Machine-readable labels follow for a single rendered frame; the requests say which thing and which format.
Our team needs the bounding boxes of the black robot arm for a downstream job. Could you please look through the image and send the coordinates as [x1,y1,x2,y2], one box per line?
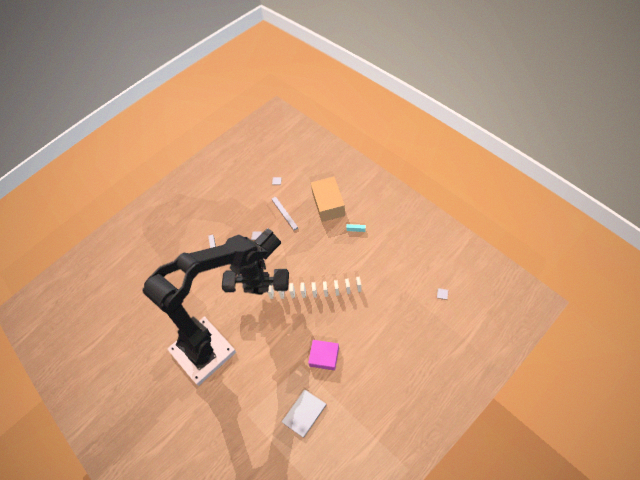
[142,228,281,370]

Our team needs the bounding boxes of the small teal block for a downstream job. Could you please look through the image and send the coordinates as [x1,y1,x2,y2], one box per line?
[346,224,366,232]

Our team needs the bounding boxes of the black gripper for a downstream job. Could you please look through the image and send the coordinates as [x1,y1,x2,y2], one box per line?
[222,261,289,295]

